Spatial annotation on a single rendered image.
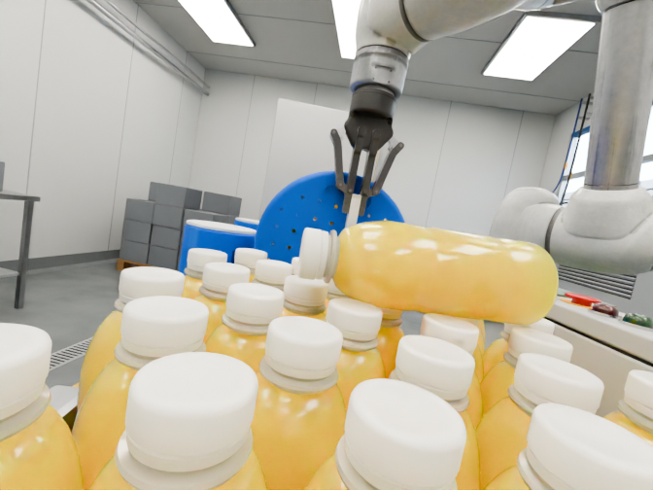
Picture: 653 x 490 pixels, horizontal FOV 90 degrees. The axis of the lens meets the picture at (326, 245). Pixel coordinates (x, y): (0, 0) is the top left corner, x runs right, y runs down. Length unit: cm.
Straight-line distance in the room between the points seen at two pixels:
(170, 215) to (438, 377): 439
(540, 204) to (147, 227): 428
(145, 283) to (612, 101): 94
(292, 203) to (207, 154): 611
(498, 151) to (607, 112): 535
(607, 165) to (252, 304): 89
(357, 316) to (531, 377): 10
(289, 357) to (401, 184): 576
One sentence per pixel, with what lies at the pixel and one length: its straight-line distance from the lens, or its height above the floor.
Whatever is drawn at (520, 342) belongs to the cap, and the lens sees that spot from 28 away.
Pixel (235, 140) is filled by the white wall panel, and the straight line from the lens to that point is 650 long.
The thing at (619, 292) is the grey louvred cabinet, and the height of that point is 104.
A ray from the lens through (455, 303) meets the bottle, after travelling 26.
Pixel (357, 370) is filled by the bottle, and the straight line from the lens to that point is 23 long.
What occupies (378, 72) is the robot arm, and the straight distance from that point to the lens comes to 58.
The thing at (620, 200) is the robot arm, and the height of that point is 130.
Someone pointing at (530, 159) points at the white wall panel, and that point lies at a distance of 646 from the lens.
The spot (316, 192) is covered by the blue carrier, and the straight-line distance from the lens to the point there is 59.
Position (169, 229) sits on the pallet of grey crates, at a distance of 452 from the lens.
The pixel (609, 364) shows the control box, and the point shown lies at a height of 106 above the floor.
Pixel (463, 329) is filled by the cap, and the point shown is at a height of 109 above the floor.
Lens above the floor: 115
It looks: 5 degrees down
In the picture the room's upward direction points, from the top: 10 degrees clockwise
